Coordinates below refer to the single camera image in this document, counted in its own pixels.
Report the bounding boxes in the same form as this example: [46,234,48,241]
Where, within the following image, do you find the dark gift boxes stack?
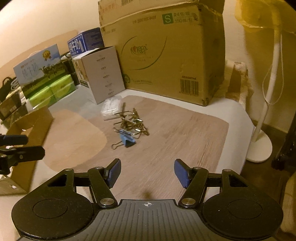
[1,92,28,129]

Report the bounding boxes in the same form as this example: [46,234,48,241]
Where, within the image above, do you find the open cardboard tray box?
[1,106,53,195]

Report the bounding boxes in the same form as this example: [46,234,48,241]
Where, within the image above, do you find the black bag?
[0,77,16,102]

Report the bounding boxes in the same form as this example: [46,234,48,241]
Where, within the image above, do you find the blue binder clip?
[111,129,137,150]

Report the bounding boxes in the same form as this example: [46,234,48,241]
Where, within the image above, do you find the meadow print milk box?
[13,44,67,98]

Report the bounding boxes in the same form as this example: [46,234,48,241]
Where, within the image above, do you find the white standing fan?
[235,1,295,163]

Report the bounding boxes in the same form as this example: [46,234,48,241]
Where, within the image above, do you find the clear bag of white parts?
[101,96,123,121]

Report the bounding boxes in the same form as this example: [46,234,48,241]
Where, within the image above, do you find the blue milk carton box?
[67,27,104,57]

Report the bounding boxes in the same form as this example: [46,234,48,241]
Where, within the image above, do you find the green tissue packs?
[29,74,76,109]

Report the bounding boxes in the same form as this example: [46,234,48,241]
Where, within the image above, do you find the white product box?
[72,46,125,104]

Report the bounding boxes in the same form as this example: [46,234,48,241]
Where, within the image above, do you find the gold patterned binder clips pile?
[113,102,149,139]

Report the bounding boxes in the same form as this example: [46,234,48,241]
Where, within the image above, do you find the large brown cardboard box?
[98,1,225,106]

